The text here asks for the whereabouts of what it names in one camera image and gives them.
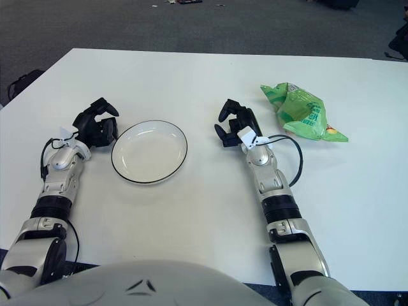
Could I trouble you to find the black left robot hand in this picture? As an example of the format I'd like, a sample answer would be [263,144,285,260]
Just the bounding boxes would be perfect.
[72,97,120,149]

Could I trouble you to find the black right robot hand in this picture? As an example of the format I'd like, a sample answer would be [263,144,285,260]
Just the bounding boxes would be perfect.
[214,98,264,148]

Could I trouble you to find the green snack bag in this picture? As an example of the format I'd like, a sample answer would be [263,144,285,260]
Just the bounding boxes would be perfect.
[259,82,349,143]

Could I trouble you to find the white plate with black rim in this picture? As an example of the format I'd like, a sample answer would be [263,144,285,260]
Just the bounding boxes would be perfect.
[110,119,189,185]

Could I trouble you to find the black backpack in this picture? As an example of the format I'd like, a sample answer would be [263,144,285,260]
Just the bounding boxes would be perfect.
[6,69,45,99]

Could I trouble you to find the large black floor object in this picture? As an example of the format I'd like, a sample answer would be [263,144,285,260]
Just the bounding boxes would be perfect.
[328,0,361,10]

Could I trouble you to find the grey robot torso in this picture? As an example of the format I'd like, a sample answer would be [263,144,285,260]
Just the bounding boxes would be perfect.
[0,259,278,306]

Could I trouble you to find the black chair base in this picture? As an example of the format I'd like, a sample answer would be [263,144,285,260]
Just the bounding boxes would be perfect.
[384,24,408,61]

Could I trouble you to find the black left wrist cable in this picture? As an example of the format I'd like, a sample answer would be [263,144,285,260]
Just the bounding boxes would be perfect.
[40,137,69,179]

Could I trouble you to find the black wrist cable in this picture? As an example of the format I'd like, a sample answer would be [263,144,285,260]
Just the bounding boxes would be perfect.
[266,134,303,187]
[40,137,69,179]

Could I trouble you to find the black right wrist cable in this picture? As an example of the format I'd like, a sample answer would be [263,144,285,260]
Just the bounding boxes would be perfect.
[266,134,303,187]

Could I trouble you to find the black left elbow cable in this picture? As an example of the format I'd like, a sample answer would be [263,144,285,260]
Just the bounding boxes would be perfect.
[65,219,80,265]

